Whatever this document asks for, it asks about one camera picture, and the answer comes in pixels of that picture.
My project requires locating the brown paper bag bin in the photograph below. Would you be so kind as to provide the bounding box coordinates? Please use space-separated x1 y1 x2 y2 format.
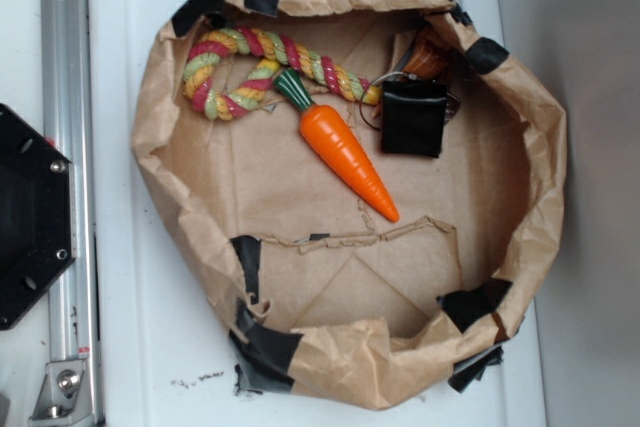
131 0 567 410

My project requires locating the multicolored braided rope toy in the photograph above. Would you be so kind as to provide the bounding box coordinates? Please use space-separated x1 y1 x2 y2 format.
182 27 382 121

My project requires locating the orange plastic toy carrot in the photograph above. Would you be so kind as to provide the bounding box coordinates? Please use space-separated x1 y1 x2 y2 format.
273 69 400 223

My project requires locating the white plastic tray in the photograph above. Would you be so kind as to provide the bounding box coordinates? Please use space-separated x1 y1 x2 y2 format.
85 0 548 427

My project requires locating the black octagonal mount plate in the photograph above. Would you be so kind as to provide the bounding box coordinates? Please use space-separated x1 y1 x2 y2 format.
1 104 75 331

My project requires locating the silver key ring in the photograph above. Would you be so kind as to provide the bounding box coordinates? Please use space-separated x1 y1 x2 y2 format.
357 71 406 131

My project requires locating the metal corner bracket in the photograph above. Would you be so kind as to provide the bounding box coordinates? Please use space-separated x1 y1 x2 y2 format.
28 359 93 426

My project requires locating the aluminium extrusion rail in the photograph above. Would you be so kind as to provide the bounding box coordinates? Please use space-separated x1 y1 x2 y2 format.
41 0 105 426

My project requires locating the black square pouch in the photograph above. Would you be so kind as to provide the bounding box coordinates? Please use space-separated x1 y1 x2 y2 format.
381 81 447 158

